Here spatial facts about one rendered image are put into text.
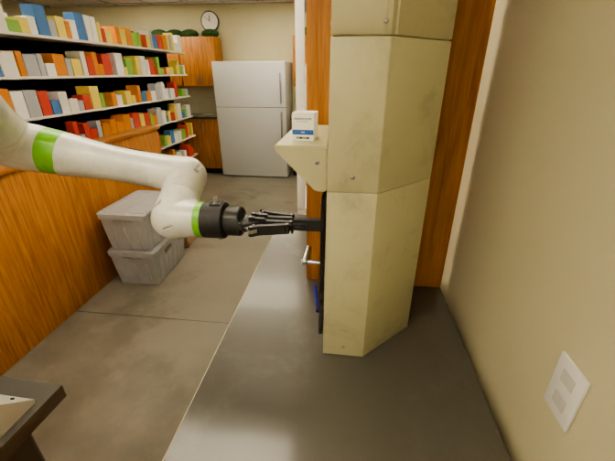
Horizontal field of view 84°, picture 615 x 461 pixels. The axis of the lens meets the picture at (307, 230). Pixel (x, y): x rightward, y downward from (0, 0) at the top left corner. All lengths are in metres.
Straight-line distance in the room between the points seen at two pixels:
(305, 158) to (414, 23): 0.32
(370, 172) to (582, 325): 0.45
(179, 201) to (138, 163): 0.16
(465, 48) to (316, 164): 0.57
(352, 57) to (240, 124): 5.25
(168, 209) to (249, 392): 0.49
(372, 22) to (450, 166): 0.58
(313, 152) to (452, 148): 0.54
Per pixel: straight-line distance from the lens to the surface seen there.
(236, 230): 0.85
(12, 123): 1.06
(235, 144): 6.00
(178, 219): 0.88
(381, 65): 0.72
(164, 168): 0.97
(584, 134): 0.75
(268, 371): 0.97
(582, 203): 0.73
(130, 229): 3.02
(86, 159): 1.04
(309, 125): 0.78
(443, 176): 1.17
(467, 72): 1.13
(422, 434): 0.90
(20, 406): 1.08
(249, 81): 5.81
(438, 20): 0.84
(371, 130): 0.73
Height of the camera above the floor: 1.65
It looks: 25 degrees down
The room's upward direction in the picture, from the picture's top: straight up
